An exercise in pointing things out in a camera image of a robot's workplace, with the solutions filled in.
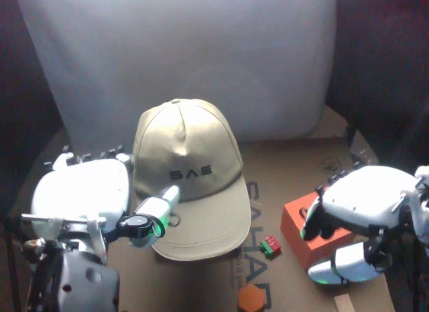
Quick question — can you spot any beige baseball cap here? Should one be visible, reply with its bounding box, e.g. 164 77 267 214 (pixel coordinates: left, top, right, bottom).
132 98 252 261

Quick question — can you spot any orange hexagon block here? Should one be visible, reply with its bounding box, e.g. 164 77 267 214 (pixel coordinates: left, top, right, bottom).
238 283 272 312

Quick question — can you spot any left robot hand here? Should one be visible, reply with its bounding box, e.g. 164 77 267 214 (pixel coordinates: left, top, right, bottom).
32 144 182 250

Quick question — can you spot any brown printed cardboard box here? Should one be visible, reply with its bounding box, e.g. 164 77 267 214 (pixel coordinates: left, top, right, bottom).
9 103 400 312

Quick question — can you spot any white backdrop panel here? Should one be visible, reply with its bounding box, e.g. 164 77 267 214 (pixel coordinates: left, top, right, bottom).
15 0 338 144

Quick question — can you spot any red and green toy brick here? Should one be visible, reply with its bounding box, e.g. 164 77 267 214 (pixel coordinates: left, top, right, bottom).
259 235 283 260

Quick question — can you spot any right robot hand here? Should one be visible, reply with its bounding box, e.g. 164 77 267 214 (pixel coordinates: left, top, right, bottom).
300 166 422 287

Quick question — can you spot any red rectangular block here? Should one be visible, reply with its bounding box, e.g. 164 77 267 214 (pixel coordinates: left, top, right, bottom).
280 192 356 271

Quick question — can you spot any plain wooden block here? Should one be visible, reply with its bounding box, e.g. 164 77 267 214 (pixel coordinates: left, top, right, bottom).
333 293 355 312

